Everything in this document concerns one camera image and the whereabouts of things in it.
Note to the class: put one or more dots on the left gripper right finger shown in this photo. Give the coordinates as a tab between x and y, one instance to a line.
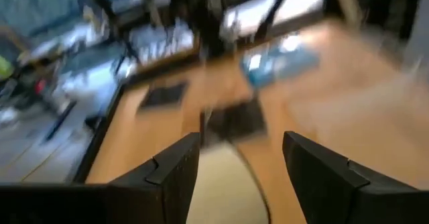
328	190

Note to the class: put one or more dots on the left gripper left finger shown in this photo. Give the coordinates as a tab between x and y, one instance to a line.
167	183

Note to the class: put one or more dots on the black flat strip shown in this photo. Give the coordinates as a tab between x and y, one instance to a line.
60	120

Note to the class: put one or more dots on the red object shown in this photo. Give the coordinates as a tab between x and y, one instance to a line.
40	86

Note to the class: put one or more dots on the long black pole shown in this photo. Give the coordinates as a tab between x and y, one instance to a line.
271	12

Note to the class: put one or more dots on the yellow-green object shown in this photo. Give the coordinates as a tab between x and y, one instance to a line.
5	68

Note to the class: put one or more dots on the black metal table frame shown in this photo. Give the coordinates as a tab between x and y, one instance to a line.
100	130

